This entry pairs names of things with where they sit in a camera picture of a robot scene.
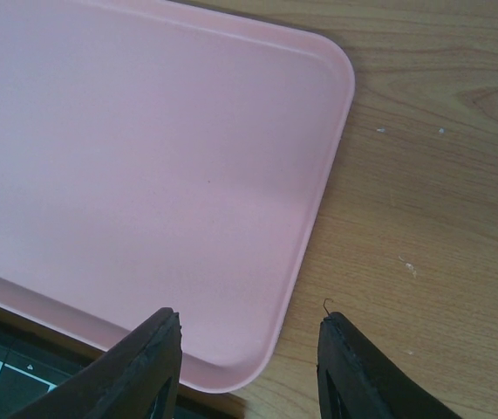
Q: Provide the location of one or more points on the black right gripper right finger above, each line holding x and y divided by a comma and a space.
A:
356, 380

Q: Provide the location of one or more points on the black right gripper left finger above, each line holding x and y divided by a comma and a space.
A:
137, 378

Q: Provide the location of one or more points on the black and white chessboard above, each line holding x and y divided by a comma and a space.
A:
31, 366

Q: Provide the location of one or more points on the pink plastic tray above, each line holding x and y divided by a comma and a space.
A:
155, 154

